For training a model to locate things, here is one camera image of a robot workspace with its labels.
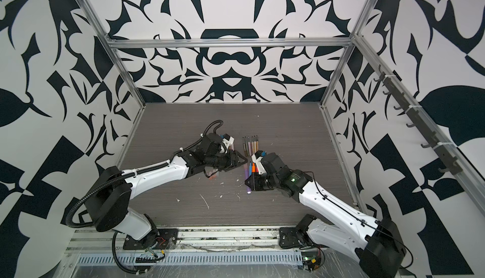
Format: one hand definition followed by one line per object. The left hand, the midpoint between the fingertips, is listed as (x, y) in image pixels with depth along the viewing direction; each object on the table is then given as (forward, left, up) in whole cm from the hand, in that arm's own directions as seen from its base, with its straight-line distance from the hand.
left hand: (248, 159), depth 78 cm
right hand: (-8, +1, -3) cm, 9 cm away
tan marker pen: (+16, -4, -16) cm, 23 cm away
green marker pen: (+16, 0, -16) cm, 23 cm away
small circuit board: (-34, -22, -18) cm, 44 cm away
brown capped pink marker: (+15, -2, -16) cm, 22 cm away
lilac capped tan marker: (+17, -6, -16) cm, 24 cm away
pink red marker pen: (-7, -2, +5) cm, 9 cm away
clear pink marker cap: (-8, +14, +3) cm, 16 cm away
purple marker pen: (-2, +1, -3) cm, 4 cm away
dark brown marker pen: (+15, +1, -16) cm, 22 cm away
